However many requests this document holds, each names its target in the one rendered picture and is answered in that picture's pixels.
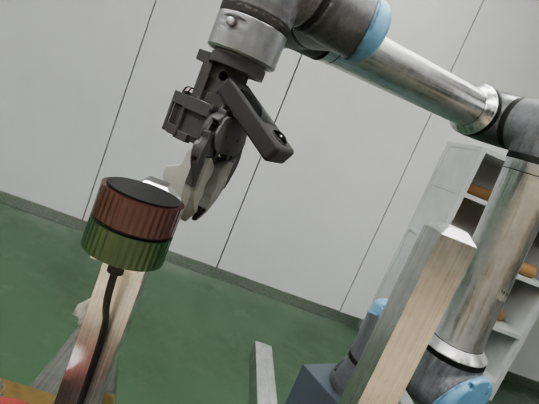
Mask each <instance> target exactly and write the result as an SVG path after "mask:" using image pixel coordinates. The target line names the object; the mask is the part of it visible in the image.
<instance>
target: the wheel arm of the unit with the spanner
mask: <svg viewBox="0 0 539 404"><path fill-rule="evenodd" d="M79 329H80V327H78V328H77V329H76V330H75V332H74V333H73V334H72V335H71V336H70V337H69V338H68V340H67V341H66V342H65V344H64V345H63V346H62V348H61V349H60V350H59V351H58V353H57V354H56V355H55V356H54V357H53V358H52V360H51V361H50V362H49V364H48V365H47V366H46V368H45V369H44V370H43V371H42V373H41V374H40V375H39V376H38V377H37V378H36V379H35V381H34V382H33V383H32V385H31V386H30V387H31V388H35V389H37V390H41V391H45V392H47V393H50V394H55V395H57V393H58V390H59V387H60V384H61V381H62V379H63V375H64V372H65V370H66V368H67V363H68V361H69V358H70V356H71V352H72V350H73V347H74V344H75V340H76V338H77V336H78V333H79Z"/></svg>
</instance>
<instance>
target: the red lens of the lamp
mask: <svg viewBox="0 0 539 404"><path fill-rule="evenodd" d="M108 178H110V177H105V178H103V179H102V180H101V183H100V186H99V190H98V192H97V195H96V198H95V202H94V204H93V207H92V210H91V211H92V213H93V215H94V216H95V217H96V218H97V219H98V220H100V221H101V222H103V223H105V224H106V225H108V226H110V227H112V228H114V229H117V230H119V231H121V232H125V233H127V234H131V235H133V236H139V237H143V238H148V239H155V240H164V239H168V238H171V237H173V236H174V234H175V231H176V228H177V225H178V224H179V221H180V218H181V215H182V213H183V211H184V204H183V203H182V201H180V207H179V208H158V207H155V206H151V205H148V204H143V203H140V202H138V201H135V200H132V199H129V198H127V197H126V196H123V195H121V194H119V193H118V192H115V191H114V190H112V189H111V188H109V187H108V186H107V184H106V181H107V179H108Z"/></svg>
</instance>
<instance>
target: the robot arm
mask: <svg viewBox="0 0 539 404"><path fill-rule="evenodd" d="M390 25H391V8H390V6H389V4H388V3H387V2H386V1H385V0H222V3H221V6H220V9H219V11H218V14H217V17H216V20H215V23H214V25H213V28H212V31H211V34H210V36H209V40H208V44H209V46H210V47H212V48H213V49H214V50H213V51H212V53H211V52H209V51H206V50H202V49H199V51H198V53H197V57H196V59H197V60H199V61H201V62H203V63H202V66H201V70H200V72H199V75H198V77H197V80H196V83H195V86H194V88H193V87H190V89H189V90H188V91H186V90H185V89H186V88H188V87H185V88H184V90H183V91H182V92H180V91H177V90H175V92H174V95H173V97H172V101H171V103H170V106H169V109H168V112H167V115H166V117H165V120H164V123H163V126H162V129H164V130H165V131H166V132H167V133H170V134H172V137H174V138H176V139H179V140H181V141H183V142H185V143H189V142H191V143H194V145H193V146H192V149H190V150H189V151H188V152H187V153H186V155H185V157H184V160H183V162H182V163H181V164H175V165H168V166H167V167H166V168H165V169H164V172H163V178H164V181H165V182H168V183H170V184H171V185H172V186H173V187H174V189H175V190H176V192H177V193H178V195H179V196H180V198H181V201H182V203H183V204H184V211H183V213H182V215H181V218H180V219H181V220H183V221H186V220H188V219H189V218H190V217H191V216H192V220H199V219H200V218H201V217H202V216H203V215H204V214H205V213H206V212H207V211H208V210H209V209H210V208H211V206H212V205H213V204H214V202H215V201H216V200H217V198H218V197H219V195H220V194H221V192H222V191H223V189H225V187H226V185H227V184H228V182H229V181H230V179H231V177H232V175H233V173H234V172H235V170H236V168H237V165H238V163H239V161H240V158H241V153H242V150H243V147H244V145H245V141H246V137H247V136H248V137H249V139H250V140H251V141H252V143H253V145H254V146H255V148H256V149H257V150H258V152H259V154H260V155H261V157H262V158H263V160H265V161H269V162H274V163H279V164H283V163H284V162H286V161H287V160H288V159H289V158H290V157H291V156H292V155H293V154H294V149H293V148H292V147H291V146H290V144H289V143H288V142H287V139H286V137H285V135H284V134H283V133H282V132H281V131H280V130H279V129H278V127H277V126H276V124H275V123H274V122H273V120H272V119H271V118H270V116H269V115H268V113H267V112H266V110H265V109H264V107H263V106H262V105H261V104H260V102H259V101H258V99H257V98H256V96H255V95H254V93H253V92H252V91H251V90H250V88H249V87H248V86H247V85H246V84H247V81H248V79H251V80H253V81H256V82H259V83H262V80H263V79H264V76H265V71H266V72H270V73H271V72H274V71H275V69H276V66H277V64H278V61H279V59H280V56H281V54H282V51H283V49H287V48H288V49H291V50H293V51H296V52H298V53H300V54H302V55H305V56H306V57H308V58H311V59H313V60H316V61H320V62H322V63H325V64H327V65H329V66H331V67H334V68H336V69H338V70H340V71H342V72H345V73H347V74H349V75H351V76H353V77H355V78H357V79H360V80H362V81H363V82H366V83H369V84H370V85H372V86H374V87H377V88H379V89H381V90H383V91H386V92H388V93H390V94H392V95H394V96H397V97H399V98H401V99H403V100H405V101H408V102H409V103H412V104H414V105H416V106H418V107H421V108H423V109H424V110H426V111H430V112H431V113H433V114H435V115H438V116H440V117H442V118H444V119H446V120H449V122H450V124H451V126H452V128H453V129H454V130H455V131H456V132H458V133H460V134H462V135H465V136H467V137H469V138H472V139H475V140H478V141H480V142H483V143H487V144H490V145H492V146H496V147H500V148H504V149H506V150H508V153H507V155H506V157H505V163H504V165H503V168H502V169H501V171H500V175H499V176H498V179H497V181H496V184H495V186H494V188H493V190H492V193H491V196H490V197H489V199H488V203H487V204H486V207H485V209H484V212H483V214H482V216H481V218H480V221H479V224H478V225H477V227H476V231H475V232H474V235H473V237H472V240H473V242H474V244H475V245H476V252H475V253H474V255H473V257H472V259H471V261H470V263H469V265H468V267H467V269H466V271H465V273H464V275H463V277H462V279H461V281H460V283H459V285H458V287H457V289H456V291H455V293H454V295H453V296H452V299H451V300H450V302H449V304H448V307H447V308H446V310H445V312H444V315H443V316H442V318H441V320H440V323H439V324H438V326H437V328H436V331H435V332H434V334H433V336H432V338H431V340H430V341H429V343H428V346H427V348H426V349H425V351H424V353H423V356H422V358H421V359H420V361H419V364H418V366H417V367H416V369H415V372H414V374H413V375H412V377H411V379H410V381H409V383H408V384H407V387H406V391H407V392H408V394H409V396H410V397H411V398H412V399H413V400H414V401H415V402H416V403H417V404H486V403H487V402H488V400H489V399H490V397H491V395H492V383H491V382H490V381H489V379H488V378H487V377H485V376H484V375H483V372H484V370H485V368H486V366H487V364H488V359H487V358H486V356H485V354H484V351H483V348H484V346H485V344H486V342H487V340H488V337H489V335H490V333H491V332H492V329H493V326H494V325H495V323H496V320H497V318H498V317H499V314H500V312H501V310H502V308H503V306H504V304H505V301H506V299H507V297H508V295H509V292H510V290H511V288H512V287H513V284H514V282H515V280H516V278H517V275H518V273H519V272H520V270H521V266H522V265H523V263H524V261H525V258H526V256H527V254H528V252H529V250H530V248H531V245H532V243H533V241H534V239H535V237H536V235H537V232H538V230H539V99H531V98H525V97H521V96H517V95H512V94H509V93H506V92H503V91H499V90H497V89H495V88H493V87H491V86H489V85H487V84H484V83H478V84H473V85H472V84H470V83H467V82H466V81H464V80H463V79H461V78H459V77H457V76H455V75H454V74H452V73H450V72H448V71H446V70H445V69H443V68H441V67H439V66H437V65H435V64H434V63H432V62H430V61H428V60H426V59H425V58H423V57H421V56H420V55H418V54H416V53H414V52H413V51H411V50H408V49H407V48H406V47H404V46H401V45H400V44H398V43H397V42H394V41H393V40H391V39H389V38H387V37H386V34H387V32H388V30H389V27H390ZM192 89H193V90H192ZM190 90H192V93H191V92H190ZM171 112H172V114H171ZM169 117H170V118H169ZM219 154H220V156H221V157H220V156H219ZM387 300H388V299H386V298H379V299H376V300H375V301H374V302H373V304H372V306H371V307H370V309H369V310H368V311H367V312H368V313H367V315H366V317H365V319H364V321H363V323H362V325H361V327H360V329H359V332H358V334H357V336H356V338H355V340H354V342H353V344H352V346H351V349H350V351H349V353H348V355H347V356H345V358H343V359H342V360H341V361H340V362H339V363H338V364H337V365H335V366H334V368H333V369H332V371H331V373H330V384H331V385H332V387H333V388H334V390H335V391H336V392H337V394H338V395H339V396H340V397H342V393H343V391H344V390H345V388H346V386H347V383H348V382H349V380H350V378H351V375H352V374H353V371H354V369H355V367H356V365H357V363H358V361H359V359H360V357H361V355H362V353H363V350H364V348H365V346H366V344H367V342H368V340H369V338H370V336H371V334H372V332H373V330H374V328H375V325H376V323H377V321H378V319H379V317H380V315H381V313H382V311H383V309H384V307H385V304H386V303H387Z"/></svg>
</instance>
